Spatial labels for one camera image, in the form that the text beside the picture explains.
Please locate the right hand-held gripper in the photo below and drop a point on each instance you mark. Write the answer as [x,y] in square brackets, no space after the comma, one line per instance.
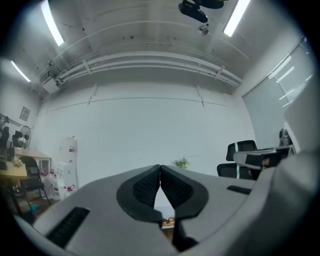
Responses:
[282,205]

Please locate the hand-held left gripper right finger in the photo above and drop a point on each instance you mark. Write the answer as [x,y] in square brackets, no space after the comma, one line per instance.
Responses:
[215,200]

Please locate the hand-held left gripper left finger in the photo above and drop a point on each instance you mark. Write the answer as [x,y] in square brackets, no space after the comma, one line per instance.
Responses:
[100,215]

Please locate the black mesh office chair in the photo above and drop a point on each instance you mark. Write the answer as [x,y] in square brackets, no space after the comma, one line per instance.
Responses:
[240,150]

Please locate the large clear red-capped water bottle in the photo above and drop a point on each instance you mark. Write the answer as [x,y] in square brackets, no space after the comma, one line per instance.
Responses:
[53,185]
[67,191]

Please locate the green plant in pink vase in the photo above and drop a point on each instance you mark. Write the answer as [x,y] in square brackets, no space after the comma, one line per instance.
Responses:
[181,163]

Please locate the grey window blinds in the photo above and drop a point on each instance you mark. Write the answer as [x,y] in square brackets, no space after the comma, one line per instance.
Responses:
[270,107]

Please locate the white water dispenser box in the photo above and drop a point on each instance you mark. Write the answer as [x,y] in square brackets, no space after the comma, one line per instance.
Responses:
[67,172]

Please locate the small teal item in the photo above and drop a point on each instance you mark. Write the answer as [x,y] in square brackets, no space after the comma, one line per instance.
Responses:
[33,207]

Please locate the black folding chair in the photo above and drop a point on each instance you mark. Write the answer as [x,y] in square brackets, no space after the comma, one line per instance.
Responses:
[31,180]

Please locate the light wooden desk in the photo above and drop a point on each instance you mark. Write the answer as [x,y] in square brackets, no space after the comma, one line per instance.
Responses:
[33,154]

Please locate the yellow table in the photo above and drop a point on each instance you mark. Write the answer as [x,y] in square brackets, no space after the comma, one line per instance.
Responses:
[13,171]

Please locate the standing electric fan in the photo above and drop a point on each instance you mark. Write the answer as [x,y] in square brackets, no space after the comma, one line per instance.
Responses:
[25,136]

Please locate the round metal ceiling sensor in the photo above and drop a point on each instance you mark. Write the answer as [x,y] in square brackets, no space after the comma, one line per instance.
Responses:
[203,30]

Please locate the white ceiling pipe run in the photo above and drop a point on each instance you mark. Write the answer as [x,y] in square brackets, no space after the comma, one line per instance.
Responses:
[150,62]

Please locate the long ceiling tube light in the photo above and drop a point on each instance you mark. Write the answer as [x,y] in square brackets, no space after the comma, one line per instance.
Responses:
[20,71]
[236,17]
[52,23]

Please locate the black ceiling-mounted device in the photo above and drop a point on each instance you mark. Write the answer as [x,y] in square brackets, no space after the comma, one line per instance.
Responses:
[193,10]

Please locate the small framed wall poster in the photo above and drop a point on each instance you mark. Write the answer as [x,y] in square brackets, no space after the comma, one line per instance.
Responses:
[25,114]

